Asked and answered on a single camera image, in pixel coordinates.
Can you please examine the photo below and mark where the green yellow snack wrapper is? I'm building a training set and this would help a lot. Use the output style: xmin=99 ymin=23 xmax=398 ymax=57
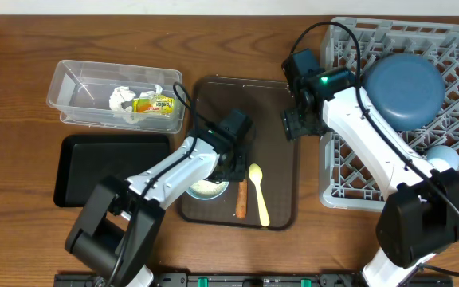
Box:
xmin=132 ymin=95 xmax=175 ymax=116

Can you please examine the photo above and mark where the light blue rice bowl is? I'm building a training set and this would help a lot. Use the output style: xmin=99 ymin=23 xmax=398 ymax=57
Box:
xmin=186 ymin=179 xmax=229 ymax=200

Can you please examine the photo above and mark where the yellow plastic spoon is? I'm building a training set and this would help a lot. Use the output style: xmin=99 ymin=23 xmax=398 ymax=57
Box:
xmin=249 ymin=163 xmax=270 ymax=227

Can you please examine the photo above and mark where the grey dishwasher rack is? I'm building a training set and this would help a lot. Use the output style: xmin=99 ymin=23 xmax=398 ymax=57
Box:
xmin=319 ymin=17 xmax=459 ymax=212

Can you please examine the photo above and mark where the black tray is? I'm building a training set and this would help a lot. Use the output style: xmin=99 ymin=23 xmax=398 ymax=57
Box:
xmin=53 ymin=134 xmax=170 ymax=207

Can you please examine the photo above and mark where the clear plastic waste bin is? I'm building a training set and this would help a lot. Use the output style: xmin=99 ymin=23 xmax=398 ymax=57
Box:
xmin=47 ymin=60 xmax=185 ymax=134

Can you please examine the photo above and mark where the light blue cup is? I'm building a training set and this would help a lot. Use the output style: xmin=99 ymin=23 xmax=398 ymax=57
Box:
xmin=426 ymin=145 xmax=459 ymax=171

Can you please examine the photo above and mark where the dark blue plate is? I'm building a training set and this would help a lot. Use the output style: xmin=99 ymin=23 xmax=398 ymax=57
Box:
xmin=363 ymin=53 xmax=445 ymax=132

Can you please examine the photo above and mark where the white tissue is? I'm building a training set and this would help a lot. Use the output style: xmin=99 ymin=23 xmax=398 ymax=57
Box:
xmin=108 ymin=85 xmax=163 ymax=124

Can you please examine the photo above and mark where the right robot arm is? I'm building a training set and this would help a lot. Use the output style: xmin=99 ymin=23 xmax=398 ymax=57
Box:
xmin=281 ymin=49 xmax=459 ymax=286

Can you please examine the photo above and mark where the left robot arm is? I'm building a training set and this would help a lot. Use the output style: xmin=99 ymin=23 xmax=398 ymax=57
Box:
xmin=65 ymin=109 xmax=253 ymax=286

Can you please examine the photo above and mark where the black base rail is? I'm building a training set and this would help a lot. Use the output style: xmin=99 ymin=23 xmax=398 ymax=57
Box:
xmin=53 ymin=273 xmax=454 ymax=287

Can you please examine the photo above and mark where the carrot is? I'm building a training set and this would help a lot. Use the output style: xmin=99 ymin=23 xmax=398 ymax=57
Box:
xmin=235 ymin=179 xmax=248 ymax=219

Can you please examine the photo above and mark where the brown serving tray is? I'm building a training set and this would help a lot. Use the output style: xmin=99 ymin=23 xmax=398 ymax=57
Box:
xmin=175 ymin=77 xmax=300 ymax=231

